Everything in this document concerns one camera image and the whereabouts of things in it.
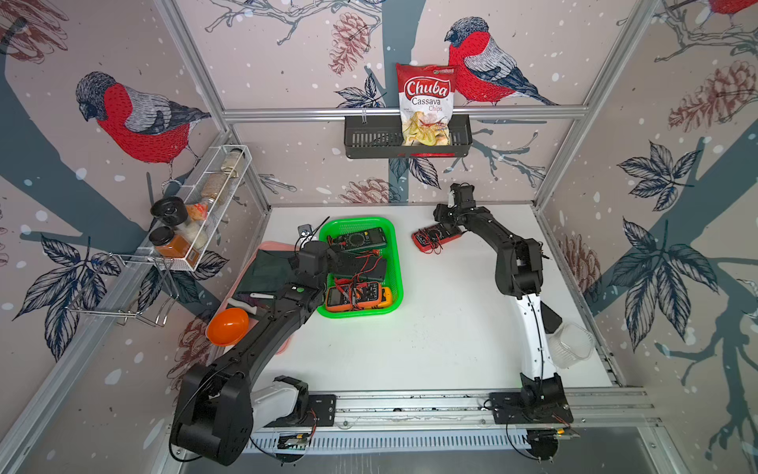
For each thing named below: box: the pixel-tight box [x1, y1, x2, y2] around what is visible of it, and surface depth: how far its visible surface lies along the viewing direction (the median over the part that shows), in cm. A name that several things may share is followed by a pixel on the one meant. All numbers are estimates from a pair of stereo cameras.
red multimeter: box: [410, 223, 463, 255], surface depth 108 cm
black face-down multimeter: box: [334, 250, 387, 282], surface depth 93 cm
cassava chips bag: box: [395, 63, 457, 147], surface depth 85 cm
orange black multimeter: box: [325, 281, 382, 313], surface depth 87 cm
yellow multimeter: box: [378, 286, 393, 309], surface depth 90 cm
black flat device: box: [539, 300, 563, 334], surface depth 89 cm
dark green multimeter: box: [327, 227, 388, 252], surface depth 103 cm
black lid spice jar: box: [150, 195, 189, 227], surface depth 63 cm
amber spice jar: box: [149, 225, 201, 268], surface depth 62 cm
